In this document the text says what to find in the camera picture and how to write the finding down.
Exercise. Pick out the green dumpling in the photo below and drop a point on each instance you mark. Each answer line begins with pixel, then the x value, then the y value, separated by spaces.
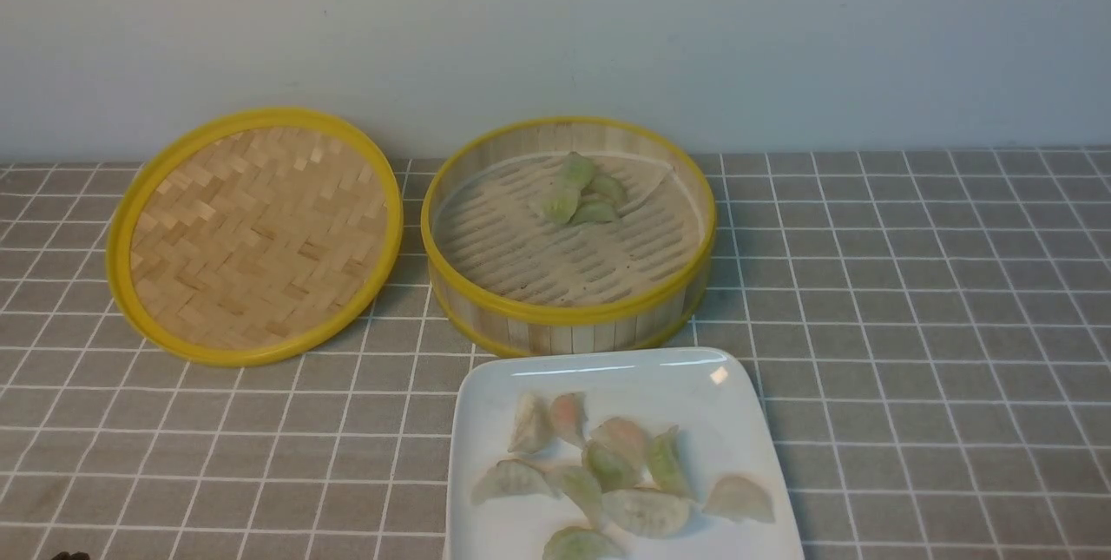
pixel 560 202
pixel 610 189
pixel 576 171
pixel 597 211

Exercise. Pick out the pink dumpling plate top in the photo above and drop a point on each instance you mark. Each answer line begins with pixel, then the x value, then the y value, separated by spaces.
pixel 566 413

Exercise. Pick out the pink dumpling plate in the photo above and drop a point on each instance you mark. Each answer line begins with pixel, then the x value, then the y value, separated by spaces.
pixel 624 437
pixel 566 413

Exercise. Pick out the pale dumpling plate top left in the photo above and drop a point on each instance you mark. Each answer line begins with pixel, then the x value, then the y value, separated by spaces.
pixel 532 430

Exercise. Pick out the pink dumpling plate centre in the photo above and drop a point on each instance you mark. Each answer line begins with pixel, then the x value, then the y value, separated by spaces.
pixel 624 437

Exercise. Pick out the white square plate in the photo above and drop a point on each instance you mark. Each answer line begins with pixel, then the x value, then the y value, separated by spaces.
pixel 704 393

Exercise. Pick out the pale dumpling plate far left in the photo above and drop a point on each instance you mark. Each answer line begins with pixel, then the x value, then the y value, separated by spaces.
pixel 511 477

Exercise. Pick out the pale green dumpling plate middle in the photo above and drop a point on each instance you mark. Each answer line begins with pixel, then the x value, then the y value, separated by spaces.
pixel 582 488

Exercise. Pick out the green dumpling plate right centre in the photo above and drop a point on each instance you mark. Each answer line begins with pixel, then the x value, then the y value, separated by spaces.
pixel 665 466

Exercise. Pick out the pale dumpling plate lower centre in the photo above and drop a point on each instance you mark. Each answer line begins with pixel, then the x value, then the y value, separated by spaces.
pixel 646 512

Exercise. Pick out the green dumpling plate bottom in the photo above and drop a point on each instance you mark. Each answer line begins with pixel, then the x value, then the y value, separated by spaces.
pixel 581 543

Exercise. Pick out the pale dumpling plate far right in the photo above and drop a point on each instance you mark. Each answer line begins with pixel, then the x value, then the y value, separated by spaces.
pixel 739 498

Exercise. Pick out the yellow rimmed bamboo steamer basket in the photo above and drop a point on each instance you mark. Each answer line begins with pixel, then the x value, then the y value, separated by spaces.
pixel 510 328

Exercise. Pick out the white steamer liner cloth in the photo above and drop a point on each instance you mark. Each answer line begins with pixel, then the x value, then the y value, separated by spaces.
pixel 492 231

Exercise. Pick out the yellow rimmed bamboo steamer lid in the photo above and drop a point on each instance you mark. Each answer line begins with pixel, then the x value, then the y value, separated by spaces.
pixel 255 237

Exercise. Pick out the grey checked tablecloth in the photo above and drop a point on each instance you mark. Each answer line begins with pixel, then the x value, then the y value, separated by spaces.
pixel 927 331

